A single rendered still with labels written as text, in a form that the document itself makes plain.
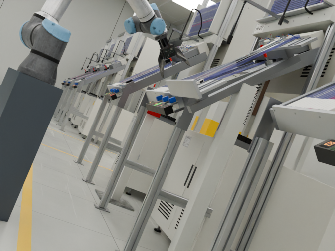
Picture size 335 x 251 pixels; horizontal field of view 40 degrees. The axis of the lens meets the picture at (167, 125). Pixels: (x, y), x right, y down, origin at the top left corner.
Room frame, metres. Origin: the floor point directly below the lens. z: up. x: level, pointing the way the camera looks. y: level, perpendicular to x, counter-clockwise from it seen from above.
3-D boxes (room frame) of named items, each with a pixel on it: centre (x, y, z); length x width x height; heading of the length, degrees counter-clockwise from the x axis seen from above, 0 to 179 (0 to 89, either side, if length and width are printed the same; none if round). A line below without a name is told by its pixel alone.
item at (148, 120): (3.03, 0.13, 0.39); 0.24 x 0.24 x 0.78; 17
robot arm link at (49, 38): (1.79, 0.55, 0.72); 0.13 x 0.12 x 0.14; 42
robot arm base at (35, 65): (1.78, 0.54, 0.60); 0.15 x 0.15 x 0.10
